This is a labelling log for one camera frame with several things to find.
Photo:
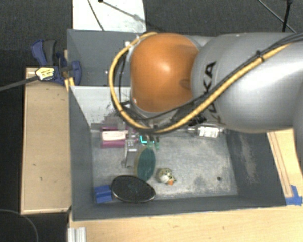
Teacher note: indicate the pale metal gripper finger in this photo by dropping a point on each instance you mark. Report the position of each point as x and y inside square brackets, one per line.
[130, 153]

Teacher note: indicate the green oval scouring pad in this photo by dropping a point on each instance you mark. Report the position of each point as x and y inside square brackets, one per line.
[147, 164]

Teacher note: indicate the purple and white box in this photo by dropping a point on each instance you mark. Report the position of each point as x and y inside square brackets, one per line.
[112, 136]

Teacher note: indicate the black oval disc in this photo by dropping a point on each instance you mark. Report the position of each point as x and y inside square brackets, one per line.
[132, 189]

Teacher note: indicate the grey toy bird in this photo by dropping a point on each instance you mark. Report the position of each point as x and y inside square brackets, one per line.
[165, 176]

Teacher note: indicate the blue block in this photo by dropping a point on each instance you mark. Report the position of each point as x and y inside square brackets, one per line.
[102, 194]

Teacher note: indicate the grey metal bin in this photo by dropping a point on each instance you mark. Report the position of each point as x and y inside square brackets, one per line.
[199, 165]

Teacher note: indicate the clear glass bottle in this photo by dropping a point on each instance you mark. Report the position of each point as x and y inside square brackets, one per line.
[207, 131]

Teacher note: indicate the pale wood flat board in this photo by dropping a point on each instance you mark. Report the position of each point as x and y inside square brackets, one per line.
[46, 145]

